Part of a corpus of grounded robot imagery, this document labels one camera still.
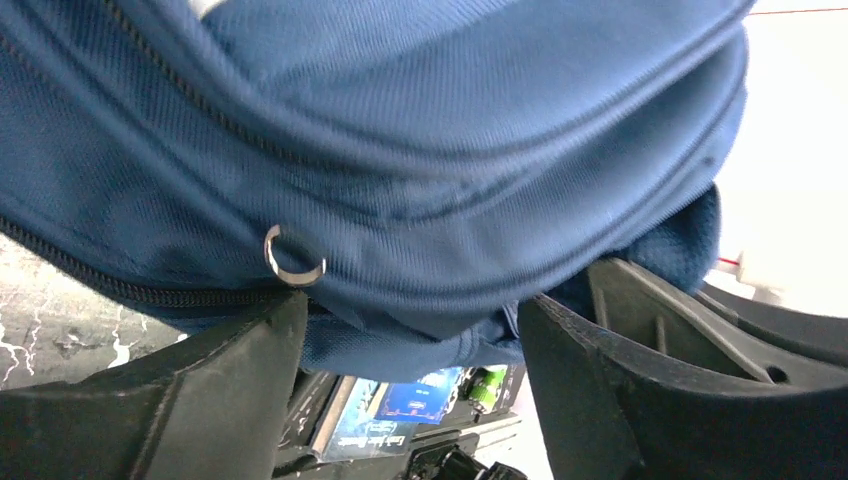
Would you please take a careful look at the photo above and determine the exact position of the green white plastic tap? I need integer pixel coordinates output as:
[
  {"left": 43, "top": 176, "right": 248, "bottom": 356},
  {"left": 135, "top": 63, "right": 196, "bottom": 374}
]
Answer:
[{"left": 467, "top": 365, "right": 507, "bottom": 414}]

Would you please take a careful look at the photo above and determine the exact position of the navy blue student backpack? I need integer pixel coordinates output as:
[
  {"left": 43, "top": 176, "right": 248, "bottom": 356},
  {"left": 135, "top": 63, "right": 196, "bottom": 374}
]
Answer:
[{"left": 1, "top": 1, "right": 752, "bottom": 381}]

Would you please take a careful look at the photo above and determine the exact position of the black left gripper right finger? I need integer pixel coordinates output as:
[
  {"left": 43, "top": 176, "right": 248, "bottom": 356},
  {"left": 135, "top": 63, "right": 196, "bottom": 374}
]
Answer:
[{"left": 519, "top": 260, "right": 847, "bottom": 479}]

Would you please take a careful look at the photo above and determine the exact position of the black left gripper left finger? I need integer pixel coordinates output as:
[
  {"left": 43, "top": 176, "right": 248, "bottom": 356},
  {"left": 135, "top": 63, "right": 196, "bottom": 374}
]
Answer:
[{"left": 1, "top": 293, "right": 307, "bottom": 479}]

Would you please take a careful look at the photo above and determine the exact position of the white pole with red stripe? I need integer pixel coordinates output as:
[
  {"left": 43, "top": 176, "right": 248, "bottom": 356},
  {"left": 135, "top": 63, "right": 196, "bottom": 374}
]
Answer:
[{"left": 749, "top": 6, "right": 847, "bottom": 16}]

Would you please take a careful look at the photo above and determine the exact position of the blue book underneath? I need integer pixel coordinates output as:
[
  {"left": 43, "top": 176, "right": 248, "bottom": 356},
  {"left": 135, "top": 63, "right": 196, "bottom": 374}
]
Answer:
[{"left": 310, "top": 376, "right": 418, "bottom": 463}]

